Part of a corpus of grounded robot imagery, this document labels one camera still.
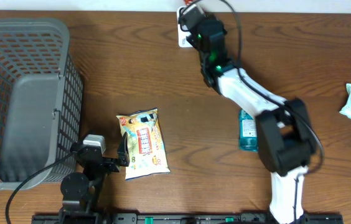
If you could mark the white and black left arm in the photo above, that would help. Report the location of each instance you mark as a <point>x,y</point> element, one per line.
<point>81,190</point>

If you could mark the brown chocolate bar wrapper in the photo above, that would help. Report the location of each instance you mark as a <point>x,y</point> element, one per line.
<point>187,2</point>

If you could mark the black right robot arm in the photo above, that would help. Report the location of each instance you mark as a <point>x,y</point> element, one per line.
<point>285,138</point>

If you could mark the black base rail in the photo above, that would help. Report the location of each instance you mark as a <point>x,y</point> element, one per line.
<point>132,218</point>

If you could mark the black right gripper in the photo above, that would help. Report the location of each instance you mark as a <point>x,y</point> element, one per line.
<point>191,39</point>

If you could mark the white barcode scanner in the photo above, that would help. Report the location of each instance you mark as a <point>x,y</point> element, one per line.
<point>182,35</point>

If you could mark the grey plastic shopping basket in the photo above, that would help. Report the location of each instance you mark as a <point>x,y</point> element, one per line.
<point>40,102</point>

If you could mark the blue mouthwash bottle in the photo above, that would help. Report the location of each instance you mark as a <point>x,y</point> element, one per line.
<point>248,136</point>

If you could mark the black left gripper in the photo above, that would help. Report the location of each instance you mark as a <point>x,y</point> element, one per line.
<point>124,152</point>

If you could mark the white snack bag red label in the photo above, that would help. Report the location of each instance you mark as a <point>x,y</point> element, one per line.
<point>146,149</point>

